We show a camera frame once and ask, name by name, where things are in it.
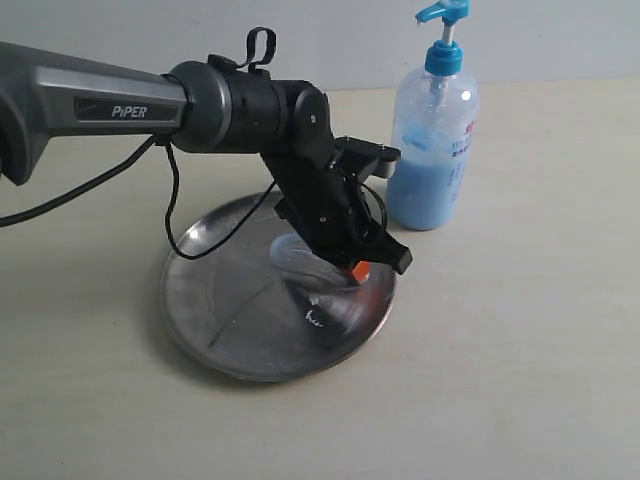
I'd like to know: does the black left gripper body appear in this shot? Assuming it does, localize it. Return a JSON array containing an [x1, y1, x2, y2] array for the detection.
[[275, 184, 413, 274]]

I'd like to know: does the blue pump dispenser bottle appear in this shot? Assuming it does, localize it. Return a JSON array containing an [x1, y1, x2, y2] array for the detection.
[[386, 1, 480, 231]]

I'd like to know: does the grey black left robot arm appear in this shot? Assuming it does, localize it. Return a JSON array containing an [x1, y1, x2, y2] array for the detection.
[[1, 43, 412, 273]]

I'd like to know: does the blue soap blob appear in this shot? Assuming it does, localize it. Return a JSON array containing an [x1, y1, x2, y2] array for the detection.
[[269, 233, 369, 292]]

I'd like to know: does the round stainless steel plate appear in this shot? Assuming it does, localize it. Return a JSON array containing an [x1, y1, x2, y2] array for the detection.
[[160, 192, 396, 383]]

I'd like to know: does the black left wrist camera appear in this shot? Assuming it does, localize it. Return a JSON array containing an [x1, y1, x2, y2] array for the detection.
[[334, 136, 401, 181]]

